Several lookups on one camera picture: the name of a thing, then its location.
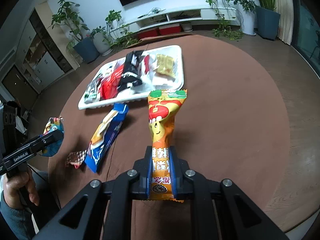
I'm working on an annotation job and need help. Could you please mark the light blue panda snack bag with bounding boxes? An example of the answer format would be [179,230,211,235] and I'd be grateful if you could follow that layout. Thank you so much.
[42,116,64,157]

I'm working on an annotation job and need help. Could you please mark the brown chocolate wafer packet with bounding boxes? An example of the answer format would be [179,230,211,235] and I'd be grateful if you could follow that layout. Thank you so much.
[65,150,87,169]

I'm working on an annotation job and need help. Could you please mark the blue biscuit packet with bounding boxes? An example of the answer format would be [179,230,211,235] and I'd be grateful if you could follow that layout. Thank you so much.
[85,103,129,173]

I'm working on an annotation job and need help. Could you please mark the orange snack bar packet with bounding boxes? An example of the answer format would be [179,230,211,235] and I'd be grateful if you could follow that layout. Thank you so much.
[148,89,188,200]

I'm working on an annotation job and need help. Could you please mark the green-edged seeds bag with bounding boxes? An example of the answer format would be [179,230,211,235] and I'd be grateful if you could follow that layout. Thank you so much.
[84,79,101,104]

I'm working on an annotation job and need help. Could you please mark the black snack bag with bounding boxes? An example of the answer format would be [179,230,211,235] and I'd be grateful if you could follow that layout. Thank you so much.
[118,50,144,92]

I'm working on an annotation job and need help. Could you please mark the gold snack packet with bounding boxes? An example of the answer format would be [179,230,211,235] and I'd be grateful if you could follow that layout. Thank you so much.
[156,54,175,78]

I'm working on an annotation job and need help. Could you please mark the white red grey snack bag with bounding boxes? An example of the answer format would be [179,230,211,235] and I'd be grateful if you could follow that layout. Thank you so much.
[138,54,157,90]

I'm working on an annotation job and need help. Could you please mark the person's left hand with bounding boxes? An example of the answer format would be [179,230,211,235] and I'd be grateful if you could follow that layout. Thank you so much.
[3,167,39,210]

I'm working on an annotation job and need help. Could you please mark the wooden display cabinet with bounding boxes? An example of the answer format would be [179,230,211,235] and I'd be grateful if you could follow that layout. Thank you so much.
[1,2,79,110]

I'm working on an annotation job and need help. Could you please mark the left plant in blue pot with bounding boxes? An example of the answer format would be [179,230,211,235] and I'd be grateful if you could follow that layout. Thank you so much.
[51,0,99,63]

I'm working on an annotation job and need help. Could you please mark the red storage box left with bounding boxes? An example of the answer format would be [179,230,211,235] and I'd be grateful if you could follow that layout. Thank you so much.
[137,28,159,40]

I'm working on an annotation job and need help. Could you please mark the red storage box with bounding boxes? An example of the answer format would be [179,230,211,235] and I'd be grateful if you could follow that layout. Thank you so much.
[137,28,159,40]
[159,23,181,35]

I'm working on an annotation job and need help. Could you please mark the red storage box right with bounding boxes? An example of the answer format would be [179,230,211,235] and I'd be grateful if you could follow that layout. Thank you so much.
[159,23,181,35]

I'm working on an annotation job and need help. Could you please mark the left plant in white pot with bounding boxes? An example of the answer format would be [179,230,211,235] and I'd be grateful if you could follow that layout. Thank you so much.
[90,10,138,56]

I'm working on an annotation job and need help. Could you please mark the plant in white pot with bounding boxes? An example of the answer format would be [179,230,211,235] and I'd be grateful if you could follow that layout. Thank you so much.
[206,0,256,40]
[90,10,138,56]

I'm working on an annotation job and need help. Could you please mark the white tv console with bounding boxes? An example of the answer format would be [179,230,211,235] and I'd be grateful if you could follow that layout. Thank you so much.
[127,7,240,33]

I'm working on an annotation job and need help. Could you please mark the tall plant in blue pot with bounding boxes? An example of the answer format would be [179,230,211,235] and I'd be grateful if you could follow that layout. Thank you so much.
[236,0,281,41]

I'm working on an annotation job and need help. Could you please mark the glass sliding door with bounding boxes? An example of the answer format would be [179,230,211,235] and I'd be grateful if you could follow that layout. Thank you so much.
[292,0,319,77]

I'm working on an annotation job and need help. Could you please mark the beige curtain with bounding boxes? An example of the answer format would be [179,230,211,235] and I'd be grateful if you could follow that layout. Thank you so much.
[275,0,294,46]

